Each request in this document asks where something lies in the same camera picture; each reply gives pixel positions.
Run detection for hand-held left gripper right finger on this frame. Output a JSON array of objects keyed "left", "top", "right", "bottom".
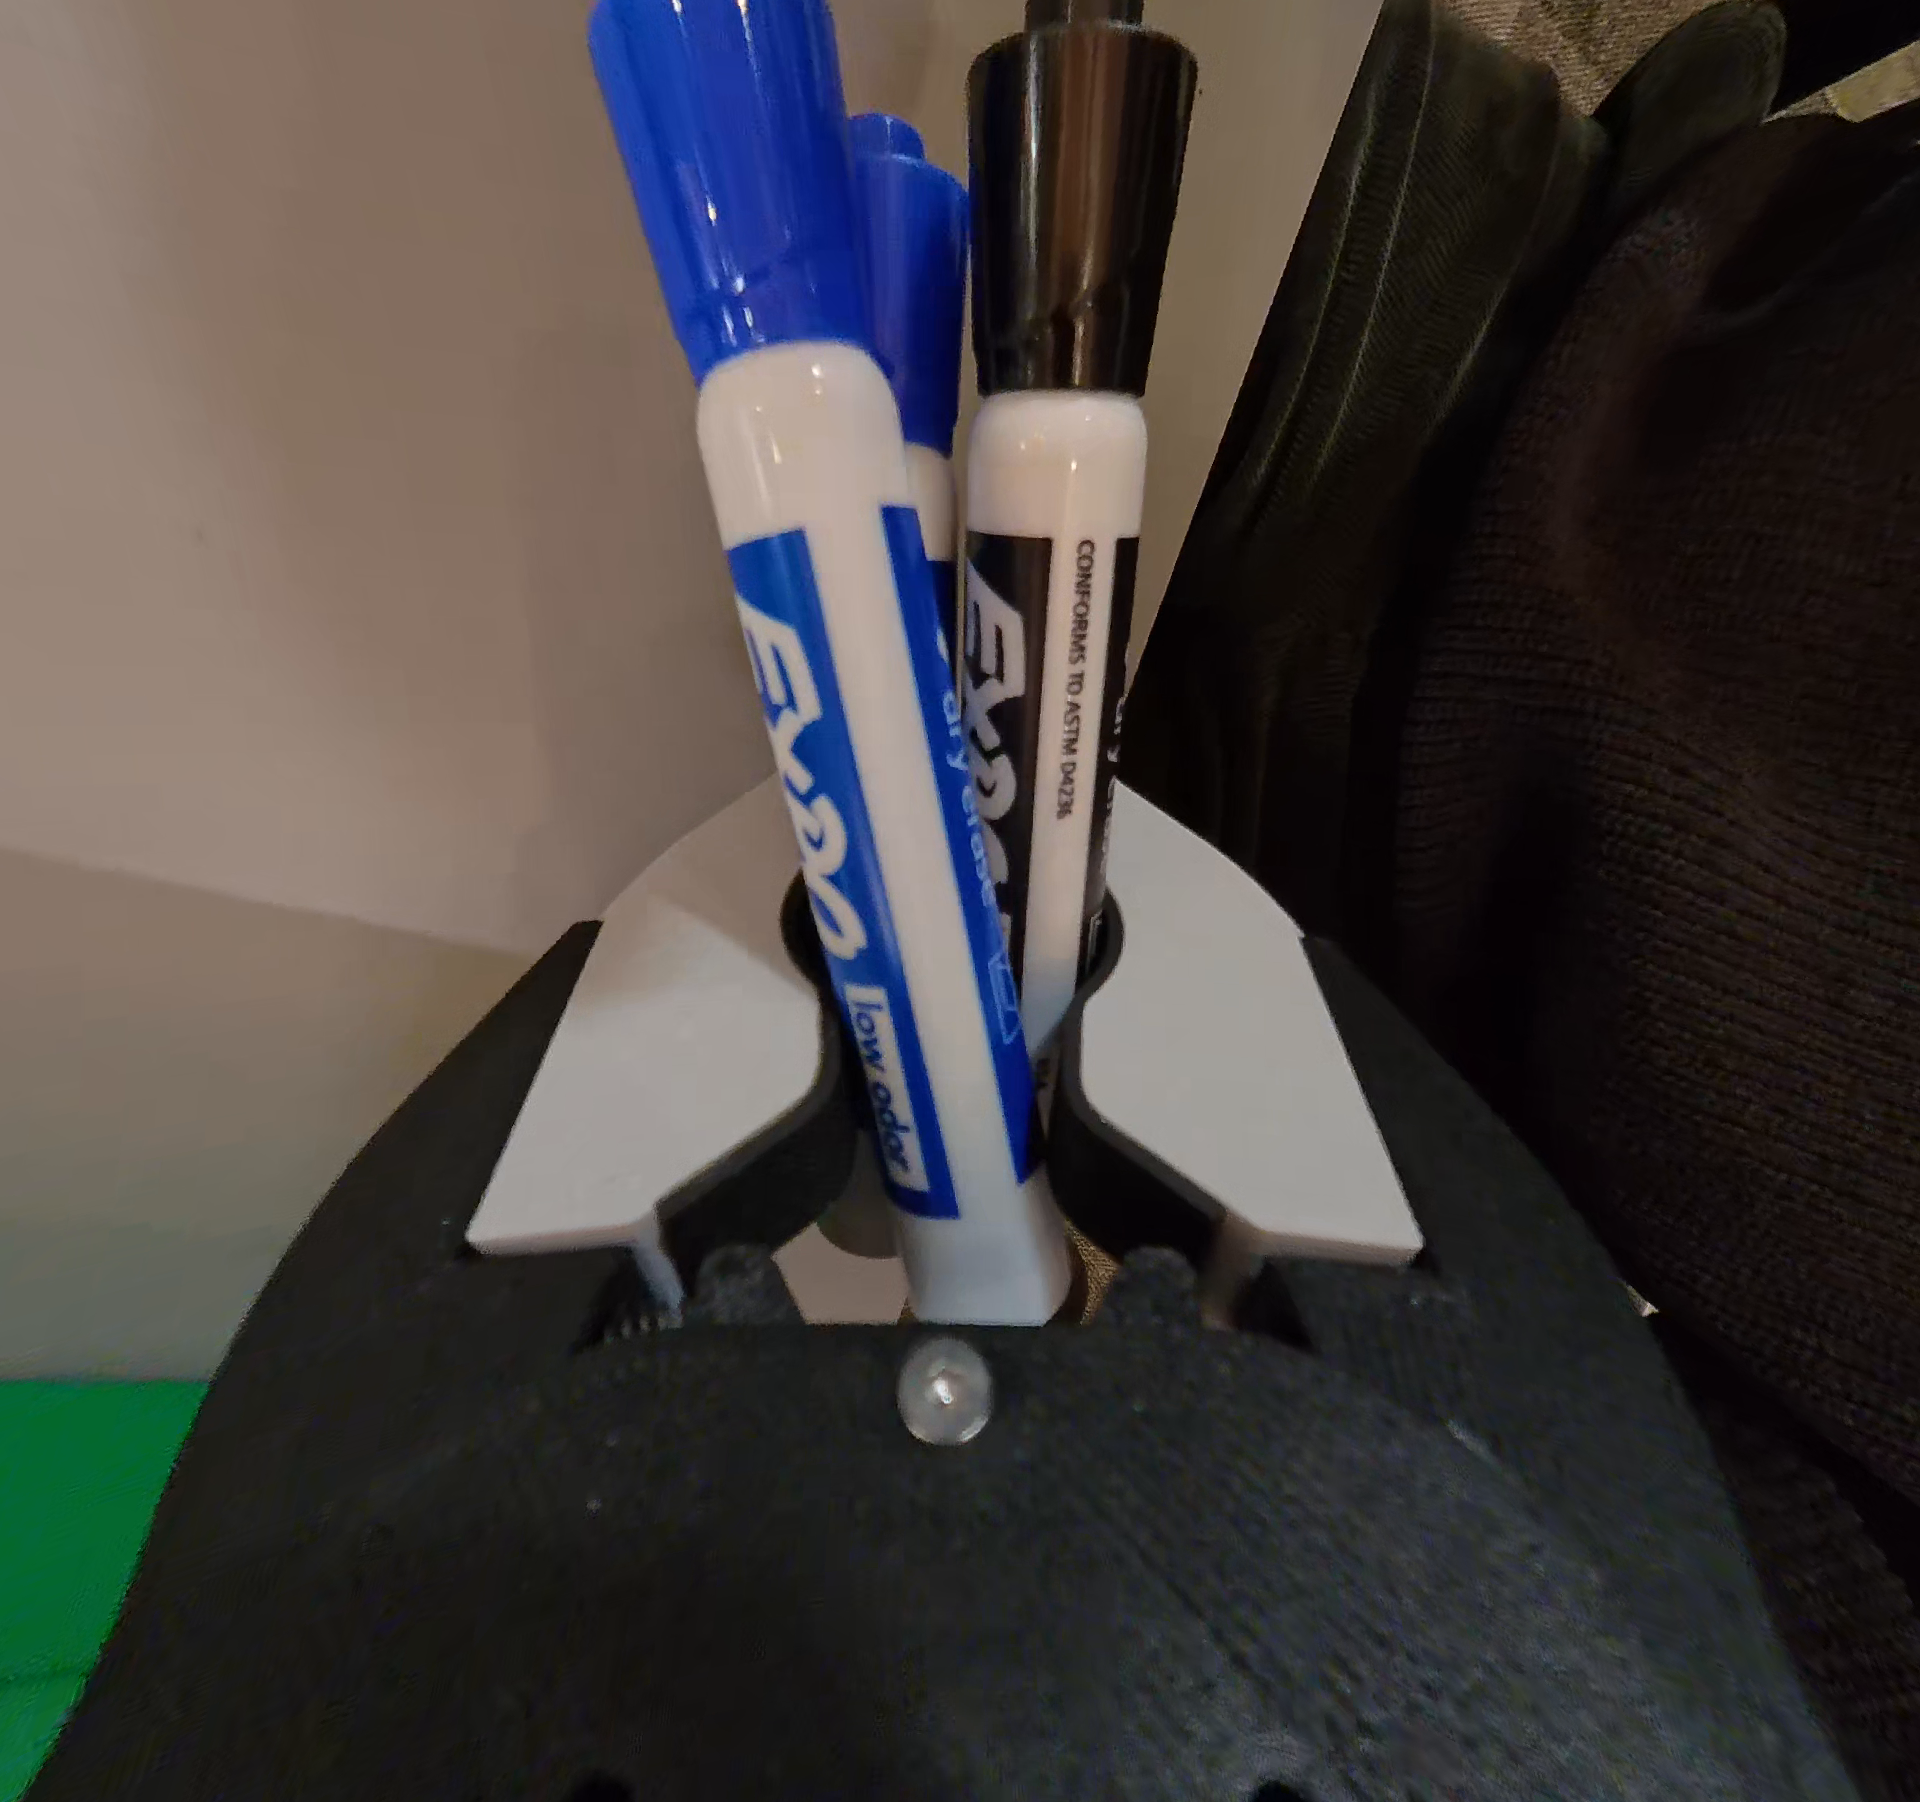
[{"left": 1057, "top": 787, "right": 1426, "bottom": 1327}]

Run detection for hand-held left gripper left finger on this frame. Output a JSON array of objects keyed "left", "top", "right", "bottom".
[{"left": 464, "top": 797, "right": 841, "bottom": 1303}]

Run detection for person's black sweater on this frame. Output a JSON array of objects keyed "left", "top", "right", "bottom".
[{"left": 1411, "top": 106, "right": 1920, "bottom": 1536}]

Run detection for blue dry erase marker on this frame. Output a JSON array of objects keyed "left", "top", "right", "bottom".
[
  {"left": 587, "top": 0, "right": 1075, "bottom": 1327},
  {"left": 823, "top": 112, "right": 1050, "bottom": 1257}
]

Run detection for green plastic bin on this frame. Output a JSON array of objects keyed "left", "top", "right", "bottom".
[{"left": 0, "top": 1374, "right": 212, "bottom": 1802}]

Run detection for person's dark green pants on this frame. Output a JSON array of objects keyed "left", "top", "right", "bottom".
[{"left": 1124, "top": 0, "right": 1786, "bottom": 934}]

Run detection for black dry erase marker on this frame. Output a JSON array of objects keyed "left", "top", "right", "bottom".
[{"left": 959, "top": 0, "right": 1201, "bottom": 1070}]

